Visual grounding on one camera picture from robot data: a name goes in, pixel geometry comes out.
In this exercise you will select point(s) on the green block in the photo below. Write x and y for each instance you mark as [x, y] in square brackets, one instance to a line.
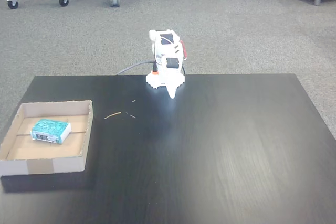
[51, 130]

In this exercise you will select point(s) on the shallow cardboard box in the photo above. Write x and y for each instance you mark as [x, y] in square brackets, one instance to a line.
[15, 166]

